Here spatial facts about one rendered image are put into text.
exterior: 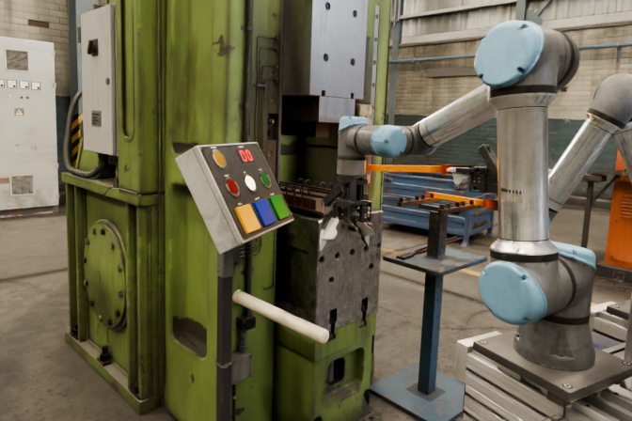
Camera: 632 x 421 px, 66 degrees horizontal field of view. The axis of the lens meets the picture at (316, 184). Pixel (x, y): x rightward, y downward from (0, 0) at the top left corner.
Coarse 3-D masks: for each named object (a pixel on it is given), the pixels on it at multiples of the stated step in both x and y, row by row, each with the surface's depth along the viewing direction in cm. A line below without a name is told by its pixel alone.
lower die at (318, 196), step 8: (288, 184) 208; (288, 192) 200; (296, 192) 196; (304, 192) 195; (312, 192) 195; (320, 192) 194; (328, 192) 191; (288, 200) 194; (296, 200) 190; (304, 200) 187; (312, 200) 184; (320, 200) 184; (312, 208) 184; (320, 208) 185; (328, 208) 188
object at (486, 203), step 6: (426, 192) 238; (432, 192) 238; (444, 198) 231; (450, 198) 228; (456, 198) 226; (462, 198) 223; (468, 198) 221; (474, 198) 221; (474, 204) 219; (480, 204) 217; (486, 204) 215; (492, 204) 213
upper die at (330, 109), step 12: (300, 96) 185; (312, 96) 180; (288, 108) 190; (300, 108) 185; (312, 108) 180; (324, 108) 180; (336, 108) 185; (348, 108) 189; (288, 120) 191; (300, 120) 186; (312, 120) 181; (324, 120) 181; (336, 120) 185
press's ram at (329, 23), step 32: (288, 0) 179; (320, 0) 172; (352, 0) 184; (288, 32) 180; (320, 32) 174; (352, 32) 186; (288, 64) 181; (320, 64) 176; (352, 64) 188; (288, 96) 189; (352, 96) 191
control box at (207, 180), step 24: (240, 144) 146; (192, 168) 126; (216, 168) 128; (240, 168) 139; (264, 168) 153; (192, 192) 127; (216, 192) 125; (240, 192) 133; (264, 192) 146; (216, 216) 125; (216, 240) 126; (240, 240) 124
